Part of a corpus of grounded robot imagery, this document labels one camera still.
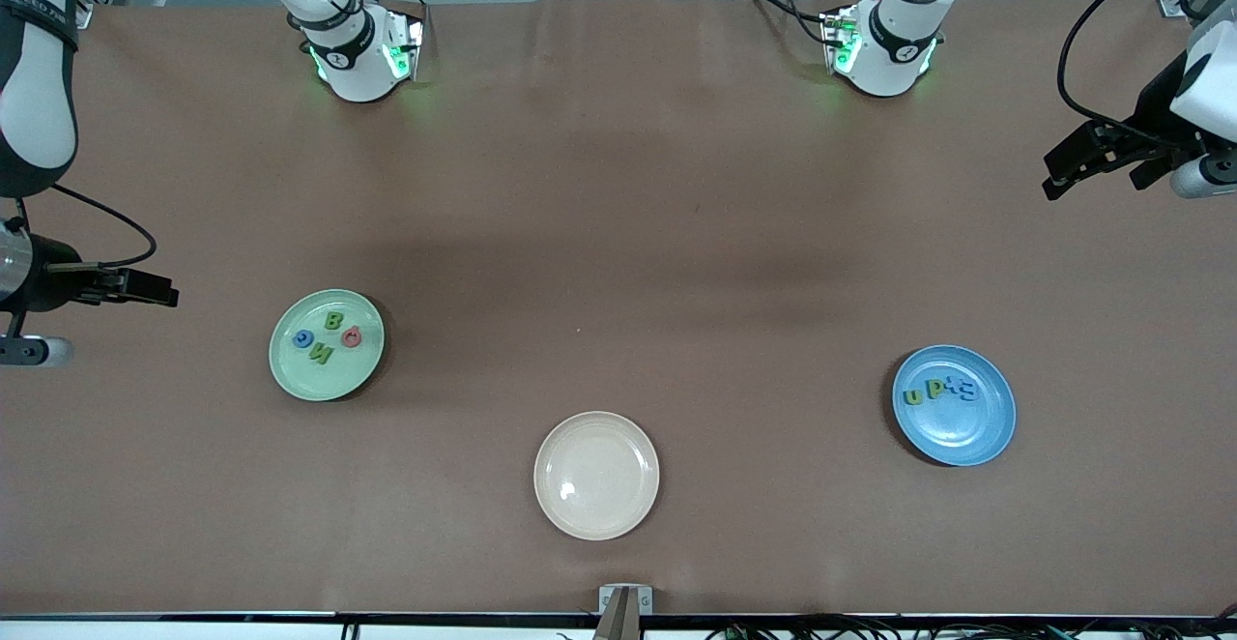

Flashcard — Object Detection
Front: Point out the beige plate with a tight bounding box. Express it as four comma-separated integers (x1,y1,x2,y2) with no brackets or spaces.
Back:
533,411,661,541

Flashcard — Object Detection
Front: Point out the tan camera pole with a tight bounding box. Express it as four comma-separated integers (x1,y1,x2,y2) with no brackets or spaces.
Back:
591,590,647,640

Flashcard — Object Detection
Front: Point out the silver mounting bracket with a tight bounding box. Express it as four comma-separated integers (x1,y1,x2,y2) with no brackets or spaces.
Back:
597,584,654,615

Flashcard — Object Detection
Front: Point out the green plate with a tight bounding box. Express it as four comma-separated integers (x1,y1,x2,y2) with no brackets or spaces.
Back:
268,288,386,402

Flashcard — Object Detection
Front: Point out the blue plate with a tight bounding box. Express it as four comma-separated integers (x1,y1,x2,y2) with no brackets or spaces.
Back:
891,344,1018,468

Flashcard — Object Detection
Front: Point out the brown tablecloth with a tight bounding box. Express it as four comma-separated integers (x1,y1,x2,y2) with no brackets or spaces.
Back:
0,0,1237,617

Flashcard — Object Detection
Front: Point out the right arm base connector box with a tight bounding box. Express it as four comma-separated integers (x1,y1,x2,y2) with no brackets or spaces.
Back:
380,10,427,82

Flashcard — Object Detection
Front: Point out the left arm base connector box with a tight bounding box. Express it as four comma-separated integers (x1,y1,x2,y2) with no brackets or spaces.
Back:
820,7,863,77

